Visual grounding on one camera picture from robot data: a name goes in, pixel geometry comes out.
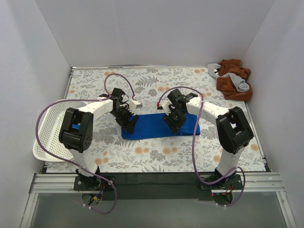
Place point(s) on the brown towel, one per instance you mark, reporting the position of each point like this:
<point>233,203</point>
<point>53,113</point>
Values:
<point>226,86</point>

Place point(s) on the aluminium frame rail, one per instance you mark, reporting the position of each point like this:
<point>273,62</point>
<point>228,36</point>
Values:
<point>60,183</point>

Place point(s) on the grey cloth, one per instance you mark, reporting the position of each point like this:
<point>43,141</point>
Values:
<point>239,83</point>

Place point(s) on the floral table mat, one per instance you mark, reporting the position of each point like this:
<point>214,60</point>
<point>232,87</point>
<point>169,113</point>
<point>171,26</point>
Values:
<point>170,154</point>

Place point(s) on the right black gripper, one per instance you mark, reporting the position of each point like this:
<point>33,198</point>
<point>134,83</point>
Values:
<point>175,119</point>

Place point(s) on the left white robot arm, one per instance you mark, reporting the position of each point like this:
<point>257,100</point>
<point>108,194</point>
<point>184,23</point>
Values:
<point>76,133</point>

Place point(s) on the blue towel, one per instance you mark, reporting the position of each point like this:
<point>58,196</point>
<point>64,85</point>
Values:
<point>76,126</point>
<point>150,126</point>

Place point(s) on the white perforated plastic basket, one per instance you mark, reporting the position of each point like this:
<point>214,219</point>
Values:
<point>48,132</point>

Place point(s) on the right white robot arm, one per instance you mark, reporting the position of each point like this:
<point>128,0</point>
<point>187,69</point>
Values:
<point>233,128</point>

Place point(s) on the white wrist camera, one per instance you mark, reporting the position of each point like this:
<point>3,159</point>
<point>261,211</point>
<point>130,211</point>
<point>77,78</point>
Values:
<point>165,106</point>
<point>134,104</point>

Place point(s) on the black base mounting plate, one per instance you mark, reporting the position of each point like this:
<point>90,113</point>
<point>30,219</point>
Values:
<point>151,186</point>

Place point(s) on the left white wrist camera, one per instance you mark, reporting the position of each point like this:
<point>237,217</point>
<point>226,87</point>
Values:
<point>134,104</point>

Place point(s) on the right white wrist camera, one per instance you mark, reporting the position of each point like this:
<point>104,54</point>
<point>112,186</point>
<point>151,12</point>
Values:
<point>165,106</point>

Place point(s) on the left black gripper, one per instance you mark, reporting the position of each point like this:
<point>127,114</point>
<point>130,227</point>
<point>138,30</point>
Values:
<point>126,118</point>

